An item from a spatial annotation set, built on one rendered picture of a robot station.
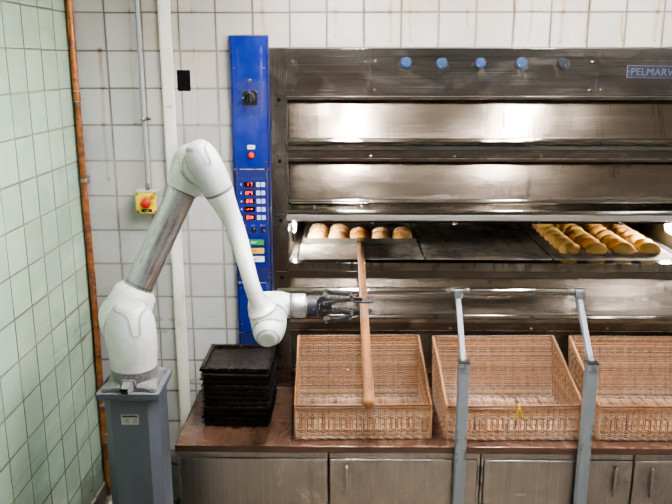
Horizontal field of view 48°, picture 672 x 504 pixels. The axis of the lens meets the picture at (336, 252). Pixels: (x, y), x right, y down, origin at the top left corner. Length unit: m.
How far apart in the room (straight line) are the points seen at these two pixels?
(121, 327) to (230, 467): 0.89
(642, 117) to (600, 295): 0.79
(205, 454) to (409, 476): 0.82
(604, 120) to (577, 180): 0.27
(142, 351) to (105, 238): 1.05
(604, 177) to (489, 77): 0.66
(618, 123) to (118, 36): 2.12
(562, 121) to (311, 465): 1.76
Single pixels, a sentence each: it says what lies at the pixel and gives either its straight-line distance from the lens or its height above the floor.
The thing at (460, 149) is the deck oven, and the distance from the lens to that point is 3.32.
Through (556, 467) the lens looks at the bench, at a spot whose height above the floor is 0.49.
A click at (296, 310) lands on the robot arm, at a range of 2.73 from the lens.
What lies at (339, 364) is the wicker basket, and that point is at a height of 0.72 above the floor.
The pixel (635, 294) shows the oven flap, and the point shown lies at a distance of 3.67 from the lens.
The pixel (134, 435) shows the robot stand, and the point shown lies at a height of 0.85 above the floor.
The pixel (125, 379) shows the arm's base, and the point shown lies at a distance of 2.61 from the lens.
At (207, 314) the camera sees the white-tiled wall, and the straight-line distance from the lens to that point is 3.51.
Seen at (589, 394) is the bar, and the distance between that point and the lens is 3.07.
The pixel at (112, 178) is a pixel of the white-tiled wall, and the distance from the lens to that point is 3.46.
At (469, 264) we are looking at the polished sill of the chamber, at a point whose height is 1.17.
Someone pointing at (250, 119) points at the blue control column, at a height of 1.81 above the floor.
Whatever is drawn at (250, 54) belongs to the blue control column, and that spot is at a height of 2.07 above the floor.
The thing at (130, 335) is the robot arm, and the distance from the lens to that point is 2.55.
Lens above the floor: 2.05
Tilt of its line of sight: 14 degrees down
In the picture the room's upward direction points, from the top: straight up
